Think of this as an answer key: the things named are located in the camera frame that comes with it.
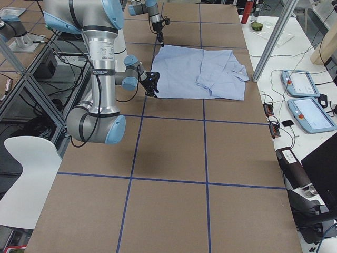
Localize light blue striped shirt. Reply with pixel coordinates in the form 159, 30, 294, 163
152, 45, 249, 101

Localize blue teach pendant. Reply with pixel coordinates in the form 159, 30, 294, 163
281, 70, 320, 98
287, 97, 336, 134

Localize near blue teach pendant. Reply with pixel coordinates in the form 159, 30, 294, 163
287, 97, 336, 134

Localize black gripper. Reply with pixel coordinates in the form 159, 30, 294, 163
140, 72, 160, 98
152, 20, 165, 47

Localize far blue teach pendant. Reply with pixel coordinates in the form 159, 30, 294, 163
281, 70, 320, 98

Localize black labelled box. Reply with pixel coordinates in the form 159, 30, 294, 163
275, 147, 311, 189

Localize white chair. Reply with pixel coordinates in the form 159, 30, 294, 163
1, 136, 62, 229

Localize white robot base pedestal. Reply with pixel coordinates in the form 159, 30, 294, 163
114, 29, 128, 72

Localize black monitor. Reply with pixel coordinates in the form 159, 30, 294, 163
301, 134, 336, 210

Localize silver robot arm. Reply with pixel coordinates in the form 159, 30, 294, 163
128, 0, 170, 47
43, 1, 160, 144

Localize green cloth bundle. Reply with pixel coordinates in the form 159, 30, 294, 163
251, 22, 264, 32

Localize aluminium frame post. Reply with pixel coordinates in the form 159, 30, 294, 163
252, 0, 298, 83

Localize red bottle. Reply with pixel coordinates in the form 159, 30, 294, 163
241, 0, 254, 24

